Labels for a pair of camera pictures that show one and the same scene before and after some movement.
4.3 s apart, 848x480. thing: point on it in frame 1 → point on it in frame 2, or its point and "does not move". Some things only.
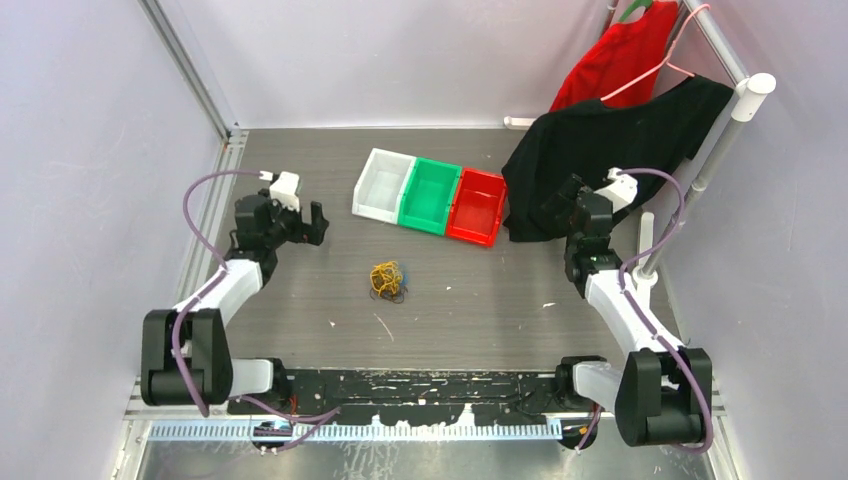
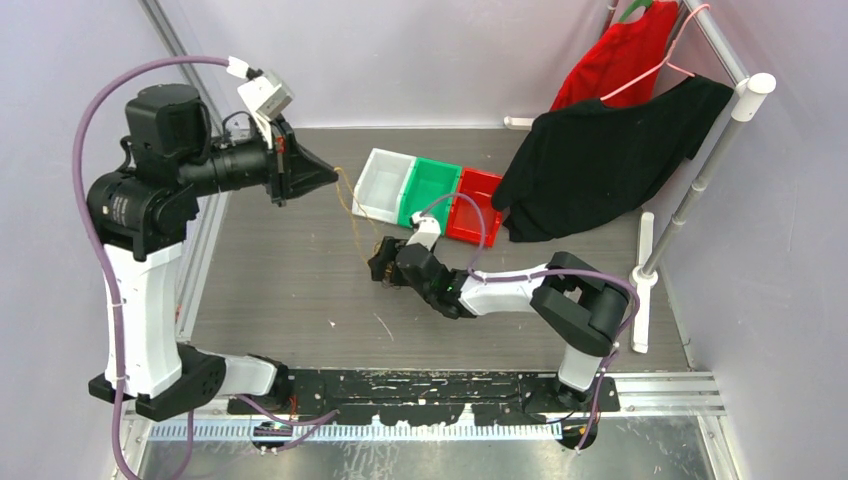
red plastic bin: (476, 206) does not move
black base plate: (414, 395) does not move
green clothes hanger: (636, 4) does not move
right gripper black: (568, 192) → (386, 254)
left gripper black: (304, 233) → (293, 171)
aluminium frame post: (175, 43) does not move
